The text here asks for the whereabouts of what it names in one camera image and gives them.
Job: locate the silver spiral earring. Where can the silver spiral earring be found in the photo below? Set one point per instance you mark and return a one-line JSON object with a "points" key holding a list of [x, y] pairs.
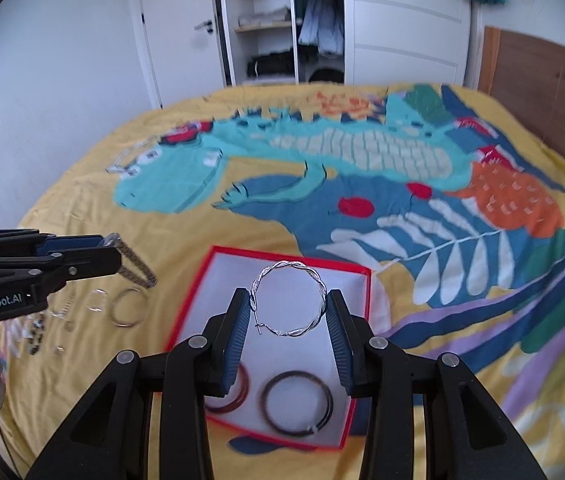
{"points": [[60, 307]]}

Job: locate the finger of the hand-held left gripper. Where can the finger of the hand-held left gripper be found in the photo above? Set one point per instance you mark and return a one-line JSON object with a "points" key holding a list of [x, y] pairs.
{"points": [[72, 244], [92, 262]]}

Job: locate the twisted silver hoop earring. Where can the twisted silver hoop earring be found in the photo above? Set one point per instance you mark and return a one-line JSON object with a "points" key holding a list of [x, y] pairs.
{"points": [[288, 264]]}

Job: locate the yellow dinosaur printed blanket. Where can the yellow dinosaur printed blanket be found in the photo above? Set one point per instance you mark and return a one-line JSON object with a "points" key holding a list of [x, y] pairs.
{"points": [[112, 235]]}

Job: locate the white wardrobe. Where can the white wardrobe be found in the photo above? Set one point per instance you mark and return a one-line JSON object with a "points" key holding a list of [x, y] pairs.
{"points": [[402, 25]]}

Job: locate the dark brown hoop bangle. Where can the dark brown hoop bangle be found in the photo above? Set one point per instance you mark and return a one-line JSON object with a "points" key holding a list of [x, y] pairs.
{"points": [[267, 400]]}

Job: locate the white door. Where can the white door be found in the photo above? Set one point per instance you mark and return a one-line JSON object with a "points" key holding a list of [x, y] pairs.
{"points": [[177, 60]]}

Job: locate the red bangles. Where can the red bangles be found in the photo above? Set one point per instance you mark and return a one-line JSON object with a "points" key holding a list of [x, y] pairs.
{"points": [[245, 390]]}

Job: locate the hanging clothes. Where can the hanging clothes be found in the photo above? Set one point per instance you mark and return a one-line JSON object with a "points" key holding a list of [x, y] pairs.
{"points": [[320, 25]]}

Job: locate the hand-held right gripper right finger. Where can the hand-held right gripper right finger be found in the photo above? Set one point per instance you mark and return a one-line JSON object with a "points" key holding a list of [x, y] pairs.
{"points": [[337, 340]]}

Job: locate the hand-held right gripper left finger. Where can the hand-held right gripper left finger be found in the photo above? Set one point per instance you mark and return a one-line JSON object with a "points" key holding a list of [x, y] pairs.
{"points": [[237, 340]]}

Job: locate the wooden headboard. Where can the wooden headboard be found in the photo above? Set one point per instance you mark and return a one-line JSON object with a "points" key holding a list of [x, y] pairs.
{"points": [[552, 75]]}

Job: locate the folded light clothes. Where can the folded light clothes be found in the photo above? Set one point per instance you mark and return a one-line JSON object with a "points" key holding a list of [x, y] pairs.
{"points": [[262, 17]]}

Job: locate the black bag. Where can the black bag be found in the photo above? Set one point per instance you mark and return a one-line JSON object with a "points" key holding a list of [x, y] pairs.
{"points": [[325, 76]]}

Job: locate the folded black clothes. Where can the folded black clothes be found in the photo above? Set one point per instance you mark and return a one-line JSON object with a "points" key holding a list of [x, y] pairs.
{"points": [[272, 62]]}

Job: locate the red jewelry box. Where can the red jewelry box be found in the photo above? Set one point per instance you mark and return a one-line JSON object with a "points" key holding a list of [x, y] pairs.
{"points": [[222, 280]]}

